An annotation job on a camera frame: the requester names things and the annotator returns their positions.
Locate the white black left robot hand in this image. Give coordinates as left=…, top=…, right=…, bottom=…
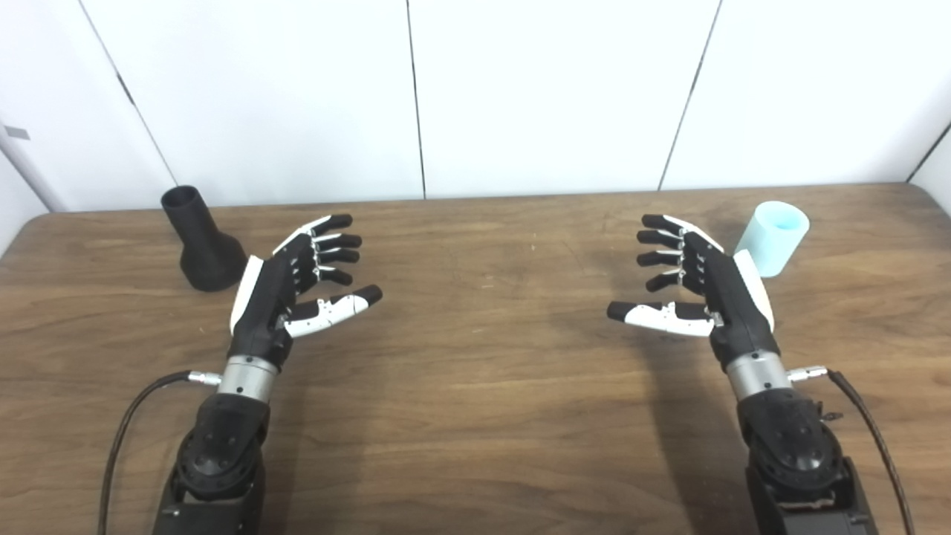
left=227, top=214, right=383, bottom=370

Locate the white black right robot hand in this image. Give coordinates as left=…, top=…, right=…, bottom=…
left=607, top=214, right=781, bottom=366

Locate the black funnel-shaped nozzle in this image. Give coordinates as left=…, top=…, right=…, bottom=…
left=160, top=185, right=248, bottom=292

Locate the light blue cup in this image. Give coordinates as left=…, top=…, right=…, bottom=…
left=733, top=201, right=811, bottom=278

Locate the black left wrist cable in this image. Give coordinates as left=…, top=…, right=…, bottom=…
left=98, top=369, right=222, bottom=535

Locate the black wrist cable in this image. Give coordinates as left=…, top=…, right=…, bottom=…
left=98, top=369, right=222, bottom=535
left=788, top=366, right=916, bottom=535

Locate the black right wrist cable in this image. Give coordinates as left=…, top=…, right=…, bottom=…
left=788, top=366, right=916, bottom=535

